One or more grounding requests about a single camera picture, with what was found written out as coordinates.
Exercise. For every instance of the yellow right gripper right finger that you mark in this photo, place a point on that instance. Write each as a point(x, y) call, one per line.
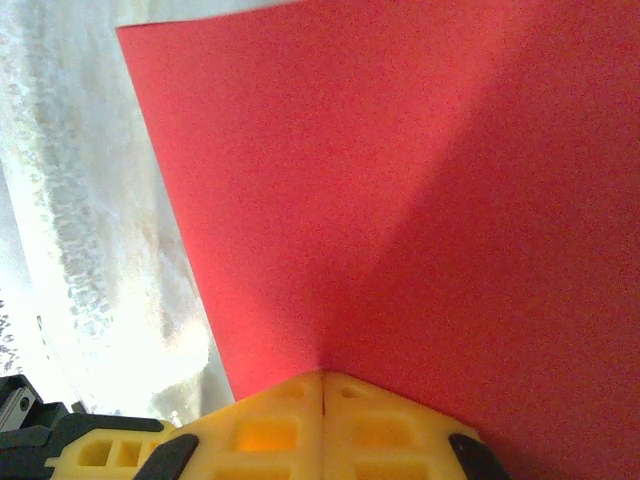
point(390, 440)

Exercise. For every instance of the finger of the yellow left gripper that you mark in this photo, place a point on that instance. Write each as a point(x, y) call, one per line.
point(95, 457)

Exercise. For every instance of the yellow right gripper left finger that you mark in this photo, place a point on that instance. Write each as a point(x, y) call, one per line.
point(260, 440)

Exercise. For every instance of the red paper sheet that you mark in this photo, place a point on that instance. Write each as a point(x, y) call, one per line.
point(350, 175)

